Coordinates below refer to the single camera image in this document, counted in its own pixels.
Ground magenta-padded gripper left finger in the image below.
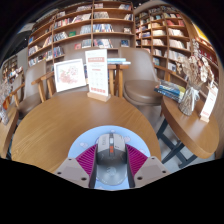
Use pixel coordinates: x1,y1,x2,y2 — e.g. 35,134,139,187
53,144,99,190

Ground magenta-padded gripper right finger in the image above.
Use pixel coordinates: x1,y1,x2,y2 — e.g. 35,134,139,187
125,144,172,189

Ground grey computer mouse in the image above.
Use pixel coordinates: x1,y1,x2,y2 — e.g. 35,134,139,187
94,132,130,187

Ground round light blue mouse pad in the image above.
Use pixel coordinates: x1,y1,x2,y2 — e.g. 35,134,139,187
67,125,152,191

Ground oval wooden side table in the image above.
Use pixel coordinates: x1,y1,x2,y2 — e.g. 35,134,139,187
155,94,221,168

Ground stack of dark books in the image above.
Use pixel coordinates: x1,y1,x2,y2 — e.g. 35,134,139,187
153,79,187,104

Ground glass vase dried flowers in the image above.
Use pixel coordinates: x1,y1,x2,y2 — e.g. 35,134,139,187
176,48,215,117

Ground brown upholstered armchair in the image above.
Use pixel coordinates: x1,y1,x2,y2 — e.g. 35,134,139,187
17,59,57,117
117,47,165,108
61,48,130,98

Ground white framed floral print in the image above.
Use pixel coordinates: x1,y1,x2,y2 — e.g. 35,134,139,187
53,58,88,94

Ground white red sign wooden base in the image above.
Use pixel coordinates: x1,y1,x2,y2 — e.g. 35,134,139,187
84,48,112,103

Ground small white table sign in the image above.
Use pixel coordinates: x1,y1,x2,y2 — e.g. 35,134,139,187
199,85,220,124

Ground light blue book stack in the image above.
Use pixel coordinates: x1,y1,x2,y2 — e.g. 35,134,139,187
106,57,132,66

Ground small distant bookshelf unit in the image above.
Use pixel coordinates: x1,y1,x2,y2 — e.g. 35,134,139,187
1,54,20,80

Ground tall wooden bookshelf unit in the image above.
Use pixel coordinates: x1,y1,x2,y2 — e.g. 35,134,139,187
134,4,222,98

